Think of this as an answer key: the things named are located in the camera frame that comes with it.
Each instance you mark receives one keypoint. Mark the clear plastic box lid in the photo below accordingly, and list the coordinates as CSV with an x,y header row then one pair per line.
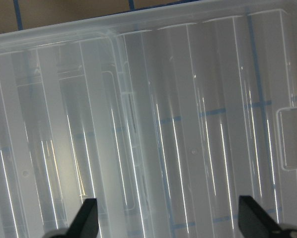
x,y
165,115

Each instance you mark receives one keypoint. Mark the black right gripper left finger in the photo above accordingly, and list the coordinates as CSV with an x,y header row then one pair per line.
x,y
84,225

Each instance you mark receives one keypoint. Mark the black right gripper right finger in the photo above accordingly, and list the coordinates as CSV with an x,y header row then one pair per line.
x,y
255,222

